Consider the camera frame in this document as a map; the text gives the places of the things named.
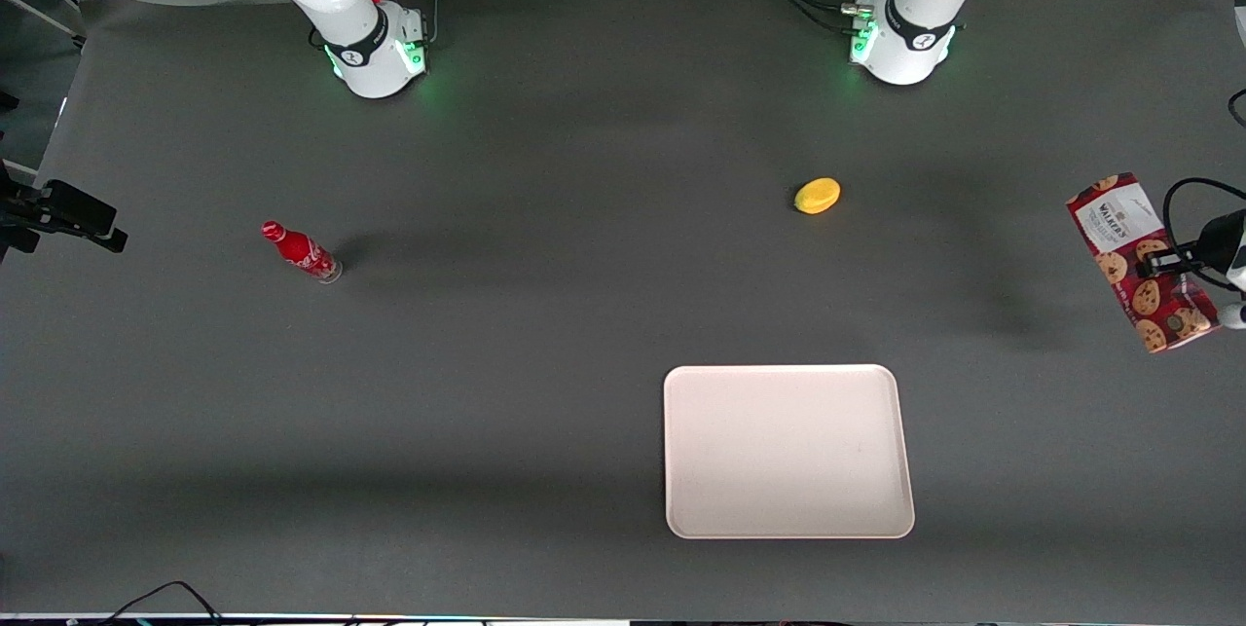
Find black left arm base cables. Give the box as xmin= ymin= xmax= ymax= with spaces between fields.
xmin=733 ymin=0 xmax=877 ymax=35

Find yellow lemon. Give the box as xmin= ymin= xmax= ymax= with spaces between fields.
xmin=793 ymin=177 xmax=842 ymax=215

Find white rectangular plastic tray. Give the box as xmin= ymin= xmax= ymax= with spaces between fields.
xmin=664 ymin=364 xmax=916 ymax=540

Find black cable at table edge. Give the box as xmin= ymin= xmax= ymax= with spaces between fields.
xmin=95 ymin=580 xmax=227 ymax=626

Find red cola bottle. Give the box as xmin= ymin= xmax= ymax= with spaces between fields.
xmin=260 ymin=220 xmax=344 ymax=284

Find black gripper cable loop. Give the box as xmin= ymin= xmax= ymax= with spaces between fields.
xmin=1162 ymin=177 xmax=1246 ymax=267

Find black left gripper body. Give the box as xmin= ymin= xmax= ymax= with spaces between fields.
xmin=1195 ymin=209 xmax=1246 ymax=330

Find black camera on clamp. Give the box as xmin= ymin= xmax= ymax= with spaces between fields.
xmin=0 ymin=161 xmax=128 ymax=262

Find red chocolate chip cookie box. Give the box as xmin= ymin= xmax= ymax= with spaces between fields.
xmin=1065 ymin=172 xmax=1222 ymax=354

